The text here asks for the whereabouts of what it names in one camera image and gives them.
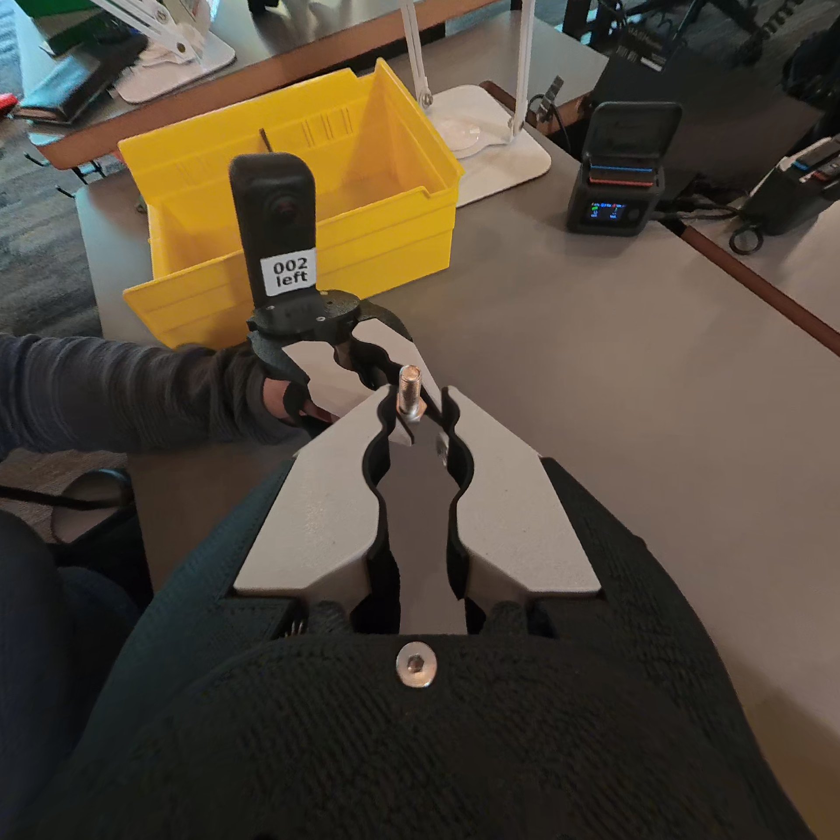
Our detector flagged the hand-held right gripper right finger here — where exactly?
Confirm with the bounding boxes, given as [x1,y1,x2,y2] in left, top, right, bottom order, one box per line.
[441,386,602,614]

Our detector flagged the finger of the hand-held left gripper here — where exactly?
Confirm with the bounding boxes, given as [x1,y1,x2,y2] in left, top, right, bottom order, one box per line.
[282,339,417,449]
[341,318,446,427]

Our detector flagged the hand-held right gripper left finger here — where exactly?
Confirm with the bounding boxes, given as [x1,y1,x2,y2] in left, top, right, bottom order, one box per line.
[231,385,395,616]

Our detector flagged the steel hex bolt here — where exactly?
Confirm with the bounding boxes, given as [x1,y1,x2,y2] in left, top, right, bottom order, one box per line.
[395,364,429,422]

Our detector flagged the yellow plastic bin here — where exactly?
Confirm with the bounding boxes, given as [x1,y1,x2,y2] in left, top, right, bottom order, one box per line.
[118,58,466,349]

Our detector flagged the person's left forearm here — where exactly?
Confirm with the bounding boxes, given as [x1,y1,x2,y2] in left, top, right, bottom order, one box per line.
[0,331,290,454]

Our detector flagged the person's left hand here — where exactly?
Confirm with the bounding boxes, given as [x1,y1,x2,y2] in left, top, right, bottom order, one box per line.
[261,377,341,429]

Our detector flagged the white lamp base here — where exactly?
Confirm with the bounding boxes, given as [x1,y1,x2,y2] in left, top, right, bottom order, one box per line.
[113,29,237,106]
[423,84,552,210]

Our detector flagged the dark rounded object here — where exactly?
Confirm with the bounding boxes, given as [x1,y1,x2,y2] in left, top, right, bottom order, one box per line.
[0,467,135,546]

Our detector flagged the wood-edged grey table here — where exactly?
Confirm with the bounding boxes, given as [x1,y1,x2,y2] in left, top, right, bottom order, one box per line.
[20,0,526,173]

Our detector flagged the person's leg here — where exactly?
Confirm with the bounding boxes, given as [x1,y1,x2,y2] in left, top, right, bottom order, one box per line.
[0,508,152,840]

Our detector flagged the black charging case with screen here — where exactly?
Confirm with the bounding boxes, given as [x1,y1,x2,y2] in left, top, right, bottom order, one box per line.
[566,100,683,237]

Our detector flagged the green box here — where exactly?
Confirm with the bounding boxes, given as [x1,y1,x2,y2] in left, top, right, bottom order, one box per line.
[36,0,135,56]

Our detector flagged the large black box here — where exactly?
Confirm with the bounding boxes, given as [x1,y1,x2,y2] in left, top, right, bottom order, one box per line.
[591,36,828,198]

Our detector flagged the black and white device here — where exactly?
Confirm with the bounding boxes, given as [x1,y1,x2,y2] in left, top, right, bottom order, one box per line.
[740,133,840,237]

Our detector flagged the black tripod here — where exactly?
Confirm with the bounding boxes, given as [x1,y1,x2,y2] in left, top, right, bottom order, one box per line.
[617,0,811,67]

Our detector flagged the black backpack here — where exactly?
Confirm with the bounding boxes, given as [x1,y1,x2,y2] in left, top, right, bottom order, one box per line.
[781,26,840,132]

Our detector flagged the black cable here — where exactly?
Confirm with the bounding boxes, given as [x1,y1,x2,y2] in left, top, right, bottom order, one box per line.
[653,190,770,257]

